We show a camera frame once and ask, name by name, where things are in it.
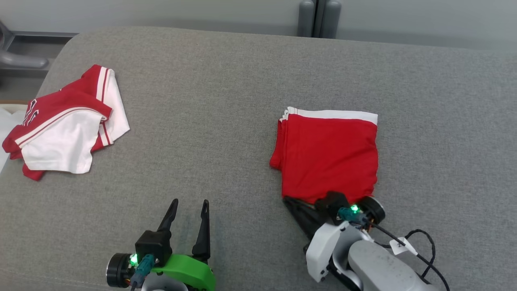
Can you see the red white lettered jersey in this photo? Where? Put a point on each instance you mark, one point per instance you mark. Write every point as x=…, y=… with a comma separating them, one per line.
x=60, y=141

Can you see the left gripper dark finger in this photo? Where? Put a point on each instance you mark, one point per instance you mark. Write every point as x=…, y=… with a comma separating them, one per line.
x=202, y=238
x=167, y=222

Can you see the grey round tube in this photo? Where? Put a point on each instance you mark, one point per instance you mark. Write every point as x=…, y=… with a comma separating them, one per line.
x=24, y=60

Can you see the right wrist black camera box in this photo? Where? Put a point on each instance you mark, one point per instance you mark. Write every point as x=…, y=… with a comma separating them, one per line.
x=331, y=202

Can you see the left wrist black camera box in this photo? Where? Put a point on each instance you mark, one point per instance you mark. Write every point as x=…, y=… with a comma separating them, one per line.
x=153, y=244

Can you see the grey metal frame bar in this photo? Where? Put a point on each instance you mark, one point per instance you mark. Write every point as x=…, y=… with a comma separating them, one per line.
x=40, y=34

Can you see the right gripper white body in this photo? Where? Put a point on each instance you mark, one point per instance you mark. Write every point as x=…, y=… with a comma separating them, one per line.
x=323, y=250

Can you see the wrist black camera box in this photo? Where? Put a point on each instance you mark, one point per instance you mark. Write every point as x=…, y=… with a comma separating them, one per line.
x=331, y=202
x=153, y=244

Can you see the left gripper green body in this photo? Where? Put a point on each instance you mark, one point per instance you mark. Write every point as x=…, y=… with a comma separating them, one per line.
x=190, y=270

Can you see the grey cylindrical post cap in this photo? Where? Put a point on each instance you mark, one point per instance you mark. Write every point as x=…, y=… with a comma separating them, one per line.
x=306, y=18

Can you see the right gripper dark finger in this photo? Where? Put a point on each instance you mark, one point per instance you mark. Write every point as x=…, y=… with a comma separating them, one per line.
x=307, y=220

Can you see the grey partition post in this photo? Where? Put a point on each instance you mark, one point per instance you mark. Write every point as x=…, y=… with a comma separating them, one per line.
x=331, y=18

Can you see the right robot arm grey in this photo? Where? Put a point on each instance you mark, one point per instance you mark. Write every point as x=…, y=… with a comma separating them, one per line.
x=383, y=270

